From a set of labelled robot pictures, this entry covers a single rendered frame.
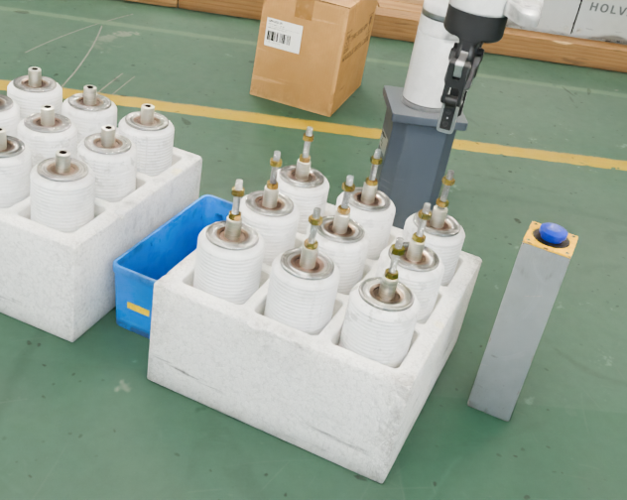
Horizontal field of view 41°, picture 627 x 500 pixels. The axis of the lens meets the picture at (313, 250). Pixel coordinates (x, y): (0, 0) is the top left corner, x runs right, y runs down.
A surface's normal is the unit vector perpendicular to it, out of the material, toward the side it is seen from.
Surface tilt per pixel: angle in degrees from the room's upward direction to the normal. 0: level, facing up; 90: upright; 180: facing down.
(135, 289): 92
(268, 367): 90
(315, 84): 90
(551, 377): 0
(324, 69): 90
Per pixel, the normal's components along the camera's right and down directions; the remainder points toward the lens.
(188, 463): 0.16, -0.84
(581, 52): 0.04, 0.53
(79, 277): 0.91, 0.33
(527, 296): -0.40, 0.43
